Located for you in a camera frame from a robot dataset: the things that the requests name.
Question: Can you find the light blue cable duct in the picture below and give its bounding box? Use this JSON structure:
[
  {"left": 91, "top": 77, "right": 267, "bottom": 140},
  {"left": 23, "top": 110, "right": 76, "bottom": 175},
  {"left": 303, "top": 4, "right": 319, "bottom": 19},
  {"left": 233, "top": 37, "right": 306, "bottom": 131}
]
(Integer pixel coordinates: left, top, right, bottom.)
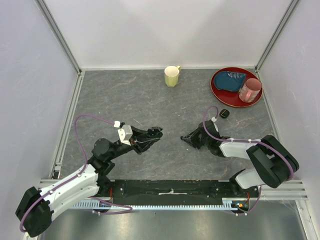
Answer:
[{"left": 70, "top": 198, "right": 249, "bottom": 212}]

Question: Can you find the right aluminium frame post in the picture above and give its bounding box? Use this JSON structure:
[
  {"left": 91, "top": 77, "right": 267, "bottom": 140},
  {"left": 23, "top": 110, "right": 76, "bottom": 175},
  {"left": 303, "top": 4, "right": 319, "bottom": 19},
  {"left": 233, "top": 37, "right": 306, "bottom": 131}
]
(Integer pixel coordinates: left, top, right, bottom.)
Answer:
[{"left": 254, "top": 0, "right": 301, "bottom": 74}]

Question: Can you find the aluminium frame post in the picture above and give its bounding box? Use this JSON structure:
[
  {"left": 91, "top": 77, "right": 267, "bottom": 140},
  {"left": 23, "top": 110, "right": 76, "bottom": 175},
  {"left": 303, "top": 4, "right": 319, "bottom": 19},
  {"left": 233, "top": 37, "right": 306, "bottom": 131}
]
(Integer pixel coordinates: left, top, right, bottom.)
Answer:
[
  {"left": 254, "top": 0, "right": 301, "bottom": 74},
  {"left": 35, "top": 0, "right": 82, "bottom": 75}
]

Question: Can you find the blue ceramic plate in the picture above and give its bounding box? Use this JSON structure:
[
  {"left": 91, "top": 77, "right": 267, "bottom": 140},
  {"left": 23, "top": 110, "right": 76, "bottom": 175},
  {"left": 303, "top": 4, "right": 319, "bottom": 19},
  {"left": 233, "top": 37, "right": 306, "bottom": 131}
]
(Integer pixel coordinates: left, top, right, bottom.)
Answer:
[{"left": 213, "top": 71, "right": 247, "bottom": 92}]

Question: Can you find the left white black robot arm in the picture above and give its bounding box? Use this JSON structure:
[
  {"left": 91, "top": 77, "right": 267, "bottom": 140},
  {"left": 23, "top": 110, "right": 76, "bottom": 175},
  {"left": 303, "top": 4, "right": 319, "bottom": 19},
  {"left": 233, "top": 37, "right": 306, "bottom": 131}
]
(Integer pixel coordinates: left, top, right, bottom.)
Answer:
[{"left": 15, "top": 124, "right": 163, "bottom": 238}]

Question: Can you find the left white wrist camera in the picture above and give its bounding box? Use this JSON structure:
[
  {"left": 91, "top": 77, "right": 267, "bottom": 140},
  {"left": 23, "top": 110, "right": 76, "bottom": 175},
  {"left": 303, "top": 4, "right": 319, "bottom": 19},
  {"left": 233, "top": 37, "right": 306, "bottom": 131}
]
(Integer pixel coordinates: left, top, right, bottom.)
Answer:
[{"left": 113, "top": 120, "right": 133, "bottom": 146}]

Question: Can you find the pink patterned cup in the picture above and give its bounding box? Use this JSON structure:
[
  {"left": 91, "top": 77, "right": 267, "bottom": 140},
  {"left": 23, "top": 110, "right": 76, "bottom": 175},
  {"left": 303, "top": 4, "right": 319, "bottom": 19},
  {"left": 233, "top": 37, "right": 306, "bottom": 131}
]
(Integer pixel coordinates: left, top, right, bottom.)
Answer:
[{"left": 239, "top": 78, "right": 262, "bottom": 103}]

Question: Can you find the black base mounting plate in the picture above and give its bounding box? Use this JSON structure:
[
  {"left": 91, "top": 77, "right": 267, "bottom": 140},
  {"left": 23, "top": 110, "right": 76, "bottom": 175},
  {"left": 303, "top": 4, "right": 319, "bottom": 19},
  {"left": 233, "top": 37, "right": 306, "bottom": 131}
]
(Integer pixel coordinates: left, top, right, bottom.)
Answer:
[{"left": 97, "top": 179, "right": 258, "bottom": 206}]

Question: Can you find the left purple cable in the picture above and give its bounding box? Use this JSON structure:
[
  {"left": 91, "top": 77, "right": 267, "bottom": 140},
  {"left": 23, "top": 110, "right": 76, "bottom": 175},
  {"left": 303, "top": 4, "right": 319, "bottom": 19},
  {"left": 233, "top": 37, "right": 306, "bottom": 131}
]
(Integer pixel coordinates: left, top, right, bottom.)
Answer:
[{"left": 19, "top": 113, "right": 133, "bottom": 232}]

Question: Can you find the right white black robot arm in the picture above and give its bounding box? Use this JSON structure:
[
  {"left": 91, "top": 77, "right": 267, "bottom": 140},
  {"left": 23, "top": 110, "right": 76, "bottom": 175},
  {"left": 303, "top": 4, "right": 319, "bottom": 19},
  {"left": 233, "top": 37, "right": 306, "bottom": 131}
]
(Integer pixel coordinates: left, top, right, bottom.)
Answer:
[{"left": 180, "top": 120, "right": 300, "bottom": 197}]

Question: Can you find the yellow green mug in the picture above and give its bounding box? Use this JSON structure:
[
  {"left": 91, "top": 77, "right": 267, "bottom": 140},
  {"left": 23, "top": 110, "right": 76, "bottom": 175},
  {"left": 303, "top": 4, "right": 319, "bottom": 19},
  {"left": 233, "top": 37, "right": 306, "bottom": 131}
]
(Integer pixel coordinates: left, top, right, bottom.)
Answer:
[{"left": 164, "top": 66, "right": 181, "bottom": 88}]

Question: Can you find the red round tray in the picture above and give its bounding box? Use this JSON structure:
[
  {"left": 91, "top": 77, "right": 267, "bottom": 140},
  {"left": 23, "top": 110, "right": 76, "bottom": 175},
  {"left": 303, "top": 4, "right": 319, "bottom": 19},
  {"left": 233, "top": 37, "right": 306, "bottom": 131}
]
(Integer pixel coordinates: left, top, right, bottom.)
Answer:
[{"left": 210, "top": 67, "right": 263, "bottom": 108}]

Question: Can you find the black earbud charging case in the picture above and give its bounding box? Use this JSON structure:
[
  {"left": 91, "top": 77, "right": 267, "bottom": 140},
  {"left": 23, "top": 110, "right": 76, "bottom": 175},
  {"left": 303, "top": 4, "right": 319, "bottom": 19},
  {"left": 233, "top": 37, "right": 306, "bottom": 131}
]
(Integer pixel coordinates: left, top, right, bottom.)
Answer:
[{"left": 147, "top": 126, "right": 163, "bottom": 138}]

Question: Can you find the left aluminium frame post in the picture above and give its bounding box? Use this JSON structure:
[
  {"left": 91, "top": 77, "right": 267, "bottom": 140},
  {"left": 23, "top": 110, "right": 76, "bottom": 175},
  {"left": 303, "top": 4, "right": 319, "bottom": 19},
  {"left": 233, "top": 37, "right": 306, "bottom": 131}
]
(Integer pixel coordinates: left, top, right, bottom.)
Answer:
[{"left": 35, "top": 0, "right": 82, "bottom": 75}]

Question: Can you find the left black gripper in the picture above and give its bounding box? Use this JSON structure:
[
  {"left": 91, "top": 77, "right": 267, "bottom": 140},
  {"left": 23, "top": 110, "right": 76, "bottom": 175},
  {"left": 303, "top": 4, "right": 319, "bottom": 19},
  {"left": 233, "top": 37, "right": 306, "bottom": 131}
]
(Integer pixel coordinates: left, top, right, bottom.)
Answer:
[{"left": 107, "top": 125, "right": 160, "bottom": 160}]

